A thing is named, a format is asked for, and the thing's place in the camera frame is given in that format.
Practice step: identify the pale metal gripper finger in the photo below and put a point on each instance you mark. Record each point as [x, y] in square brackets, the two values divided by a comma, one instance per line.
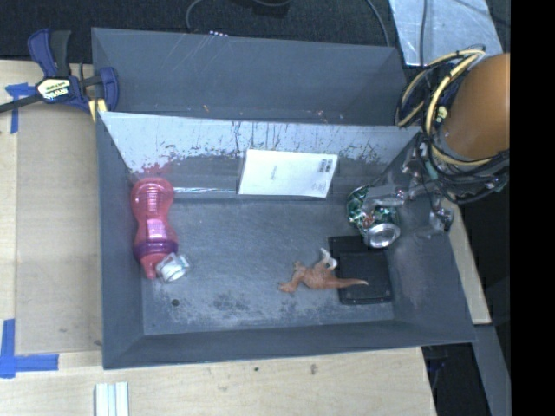
[389, 203]
[386, 190]

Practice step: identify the crushed green drink can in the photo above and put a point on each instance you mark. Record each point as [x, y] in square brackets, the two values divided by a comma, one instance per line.
[373, 228]

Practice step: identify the black flat square plate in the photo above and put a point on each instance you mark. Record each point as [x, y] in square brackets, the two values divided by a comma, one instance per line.
[366, 275]

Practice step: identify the white paper booklet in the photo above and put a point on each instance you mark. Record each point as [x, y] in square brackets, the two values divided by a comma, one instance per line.
[286, 173]

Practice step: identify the orange toy dinosaur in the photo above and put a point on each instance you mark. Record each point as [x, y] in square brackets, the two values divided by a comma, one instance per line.
[316, 277]

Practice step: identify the grey metal bin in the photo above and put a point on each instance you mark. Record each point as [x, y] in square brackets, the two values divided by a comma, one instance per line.
[260, 249]

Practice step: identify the clear plastic cap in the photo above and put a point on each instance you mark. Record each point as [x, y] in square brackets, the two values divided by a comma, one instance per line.
[173, 268]

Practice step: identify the pink plastic bottle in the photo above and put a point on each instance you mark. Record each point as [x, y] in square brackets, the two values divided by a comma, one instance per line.
[152, 219]

